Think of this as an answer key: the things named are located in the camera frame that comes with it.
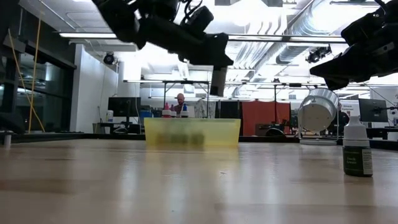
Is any white wall sign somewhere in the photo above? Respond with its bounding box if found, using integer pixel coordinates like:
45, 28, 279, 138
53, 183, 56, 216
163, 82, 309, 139
338, 101, 361, 118

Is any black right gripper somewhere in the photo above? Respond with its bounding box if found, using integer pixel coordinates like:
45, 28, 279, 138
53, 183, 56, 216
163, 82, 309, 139
310, 23, 398, 91

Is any black frame bar with lights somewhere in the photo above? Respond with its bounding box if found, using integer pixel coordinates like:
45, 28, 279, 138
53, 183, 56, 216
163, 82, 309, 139
58, 32, 351, 44

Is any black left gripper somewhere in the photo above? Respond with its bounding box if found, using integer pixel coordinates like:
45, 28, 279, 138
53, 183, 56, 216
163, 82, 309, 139
136, 12, 234, 96

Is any dark green small dropper bottle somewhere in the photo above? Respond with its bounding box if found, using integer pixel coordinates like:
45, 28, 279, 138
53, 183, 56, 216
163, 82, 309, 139
342, 115, 373, 177

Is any person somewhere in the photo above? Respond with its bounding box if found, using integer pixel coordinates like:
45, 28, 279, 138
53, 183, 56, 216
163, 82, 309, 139
173, 92, 190, 118

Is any yellow extension cable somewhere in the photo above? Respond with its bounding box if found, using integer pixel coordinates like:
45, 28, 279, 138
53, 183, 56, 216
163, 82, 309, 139
8, 17, 46, 134

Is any black computer monitor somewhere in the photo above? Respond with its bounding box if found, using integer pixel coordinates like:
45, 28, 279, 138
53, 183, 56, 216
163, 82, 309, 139
108, 96, 142, 118
359, 98, 389, 123

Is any black partition panel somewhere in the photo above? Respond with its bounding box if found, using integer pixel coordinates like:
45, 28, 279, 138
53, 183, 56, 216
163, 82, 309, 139
215, 100, 243, 119

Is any orange partition curtain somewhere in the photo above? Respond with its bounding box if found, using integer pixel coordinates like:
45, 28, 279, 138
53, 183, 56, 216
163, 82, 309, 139
241, 100, 292, 137

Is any black office desk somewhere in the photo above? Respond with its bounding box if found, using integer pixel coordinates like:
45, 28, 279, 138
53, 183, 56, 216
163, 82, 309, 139
92, 121, 146, 135

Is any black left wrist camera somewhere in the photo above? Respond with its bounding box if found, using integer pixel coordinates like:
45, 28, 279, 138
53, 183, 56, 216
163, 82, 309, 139
186, 5, 215, 32

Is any yellow translucent plastic bin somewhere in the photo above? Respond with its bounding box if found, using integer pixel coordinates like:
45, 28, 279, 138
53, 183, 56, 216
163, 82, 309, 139
143, 117, 241, 147

